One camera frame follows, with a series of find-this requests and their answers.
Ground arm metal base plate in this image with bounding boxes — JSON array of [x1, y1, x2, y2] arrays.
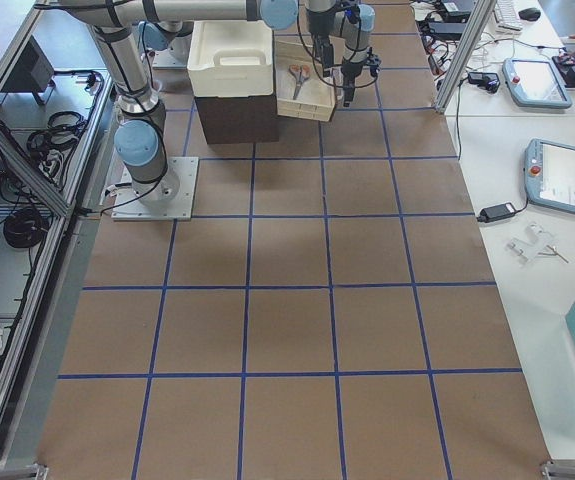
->
[[111, 157, 199, 221], [152, 47, 189, 70]]

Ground black computer mouse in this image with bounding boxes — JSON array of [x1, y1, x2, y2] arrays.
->
[[518, 7, 541, 22]]

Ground white plastic tray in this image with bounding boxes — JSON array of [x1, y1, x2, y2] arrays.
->
[[187, 20, 274, 98]]

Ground far teach pendant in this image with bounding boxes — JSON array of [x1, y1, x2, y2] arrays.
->
[[502, 58, 573, 109]]

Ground black braided cable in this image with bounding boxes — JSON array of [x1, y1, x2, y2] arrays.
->
[[294, 19, 348, 91]]

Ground clear plastic bracket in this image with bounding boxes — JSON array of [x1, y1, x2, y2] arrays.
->
[[506, 222, 558, 266]]

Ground aluminium frame post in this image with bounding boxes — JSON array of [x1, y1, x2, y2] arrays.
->
[[434, 0, 495, 114]]

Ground teach pendant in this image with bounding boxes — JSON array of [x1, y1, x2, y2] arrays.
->
[[524, 138, 575, 215], [502, 58, 573, 109]]

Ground dark brown drawer cabinet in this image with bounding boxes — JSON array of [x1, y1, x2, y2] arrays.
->
[[195, 94, 279, 145]]

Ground orange grey handled scissors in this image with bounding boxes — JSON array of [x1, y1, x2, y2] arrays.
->
[[288, 64, 310, 100]]

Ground coiled black cables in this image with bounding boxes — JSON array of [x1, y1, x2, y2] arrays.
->
[[25, 110, 88, 166]]

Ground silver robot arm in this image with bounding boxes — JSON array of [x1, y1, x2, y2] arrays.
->
[[34, 0, 299, 145], [304, 0, 381, 107]]

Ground black power adapter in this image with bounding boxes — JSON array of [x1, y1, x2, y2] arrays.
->
[[476, 202, 517, 223]]

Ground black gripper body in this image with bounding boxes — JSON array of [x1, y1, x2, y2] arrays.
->
[[341, 47, 381, 88], [312, 34, 334, 68]]

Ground wooden drawer with white handle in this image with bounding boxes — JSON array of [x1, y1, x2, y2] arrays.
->
[[274, 40, 337, 122]]

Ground near teach pendant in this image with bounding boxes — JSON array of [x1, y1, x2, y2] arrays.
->
[[524, 138, 575, 215]]

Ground black monitor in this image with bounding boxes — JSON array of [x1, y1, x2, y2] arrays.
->
[[0, 36, 55, 105]]

